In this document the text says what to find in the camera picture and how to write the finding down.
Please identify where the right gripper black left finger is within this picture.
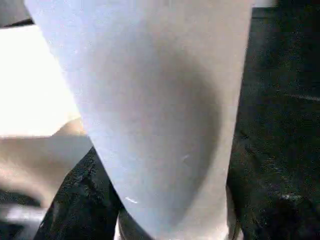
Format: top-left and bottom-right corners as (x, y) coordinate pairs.
(33, 147), (126, 240)

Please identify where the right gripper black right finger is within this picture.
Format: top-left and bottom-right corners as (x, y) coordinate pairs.
(227, 139), (320, 240)

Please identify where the white plastic table top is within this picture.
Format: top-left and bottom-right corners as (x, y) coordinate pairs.
(0, 24), (243, 240)

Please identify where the white plastic table leg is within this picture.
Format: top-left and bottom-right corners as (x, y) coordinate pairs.
(23, 0), (254, 240)

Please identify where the black mat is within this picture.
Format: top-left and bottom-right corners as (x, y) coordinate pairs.
(0, 7), (320, 240)

